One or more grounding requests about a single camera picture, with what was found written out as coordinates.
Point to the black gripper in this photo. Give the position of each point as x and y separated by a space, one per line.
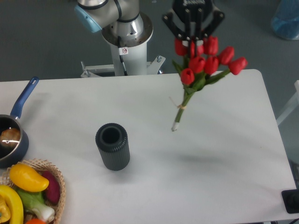
178 21

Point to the red tulip bouquet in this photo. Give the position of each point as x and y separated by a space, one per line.
203 65

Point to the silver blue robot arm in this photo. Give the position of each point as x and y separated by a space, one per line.
97 14

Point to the dark grey ribbed vase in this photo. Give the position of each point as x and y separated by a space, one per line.
112 142

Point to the blue plastic bag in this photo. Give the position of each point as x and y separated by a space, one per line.
285 22

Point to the black device at table edge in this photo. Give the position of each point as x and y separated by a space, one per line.
291 200

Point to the purple sweet potato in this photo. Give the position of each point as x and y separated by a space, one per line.
52 193

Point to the yellow mango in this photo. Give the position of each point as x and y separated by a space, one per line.
28 179

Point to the green white leek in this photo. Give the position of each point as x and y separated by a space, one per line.
33 202

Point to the orange fruit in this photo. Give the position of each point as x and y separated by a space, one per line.
35 221

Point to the yellow bell pepper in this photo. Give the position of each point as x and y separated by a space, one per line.
14 203

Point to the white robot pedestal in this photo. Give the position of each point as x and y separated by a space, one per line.
135 60

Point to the white frame at right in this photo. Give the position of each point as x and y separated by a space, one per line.
290 106

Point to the blue handled saucepan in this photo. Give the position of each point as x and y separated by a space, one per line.
14 141

